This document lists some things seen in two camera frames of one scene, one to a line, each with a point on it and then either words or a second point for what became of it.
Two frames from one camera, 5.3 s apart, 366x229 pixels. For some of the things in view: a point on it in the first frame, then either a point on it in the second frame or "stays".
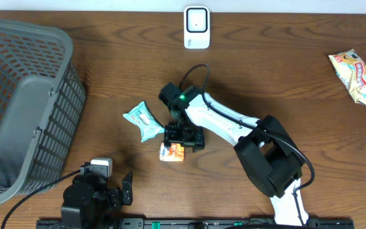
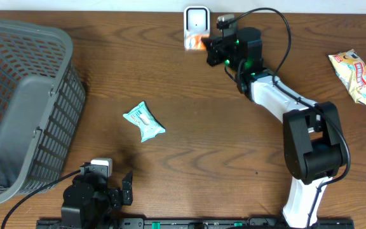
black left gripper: x=117 y=200 stays
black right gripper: x=195 y=142 -> x=213 y=48
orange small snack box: x=175 y=152 -> x=196 y=42
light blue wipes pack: x=149 y=126 stays
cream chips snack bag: x=362 y=86 stays
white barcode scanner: x=197 y=27 stays
